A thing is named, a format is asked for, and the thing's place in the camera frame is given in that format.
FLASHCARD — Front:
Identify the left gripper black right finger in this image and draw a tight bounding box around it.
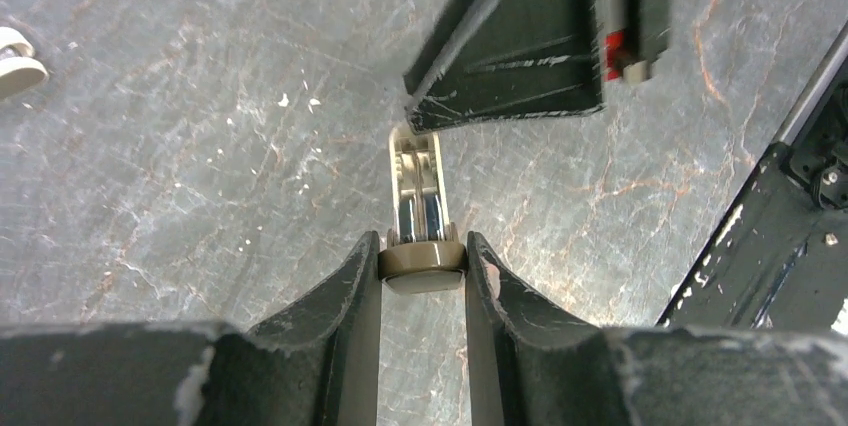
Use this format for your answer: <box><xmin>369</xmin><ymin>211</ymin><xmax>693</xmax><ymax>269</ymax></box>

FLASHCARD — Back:
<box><xmin>465</xmin><ymin>232</ymin><xmax>847</xmax><ymax>425</ymax></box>

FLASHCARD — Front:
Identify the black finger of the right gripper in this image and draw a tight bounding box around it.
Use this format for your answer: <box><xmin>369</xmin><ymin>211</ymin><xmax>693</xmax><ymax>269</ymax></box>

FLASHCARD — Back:
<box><xmin>403</xmin><ymin>0</ymin><xmax>603</xmax><ymax>133</ymax></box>

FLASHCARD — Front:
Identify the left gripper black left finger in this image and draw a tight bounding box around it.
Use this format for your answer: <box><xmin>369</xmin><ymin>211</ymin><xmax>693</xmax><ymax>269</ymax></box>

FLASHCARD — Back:
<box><xmin>1</xmin><ymin>231</ymin><xmax>381</xmax><ymax>425</ymax></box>

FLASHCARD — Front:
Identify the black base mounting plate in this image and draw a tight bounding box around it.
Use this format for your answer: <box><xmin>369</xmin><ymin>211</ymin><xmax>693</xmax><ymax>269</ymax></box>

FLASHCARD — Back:
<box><xmin>658</xmin><ymin>66</ymin><xmax>847</xmax><ymax>335</ymax></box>

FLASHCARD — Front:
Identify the aluminium rail frame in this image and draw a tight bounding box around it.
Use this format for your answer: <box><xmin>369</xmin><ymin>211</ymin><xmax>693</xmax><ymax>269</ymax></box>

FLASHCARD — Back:
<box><xmin>772</xmin><ymin>23</ymin><xmax>848</xmax><ymax>144</ymax></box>

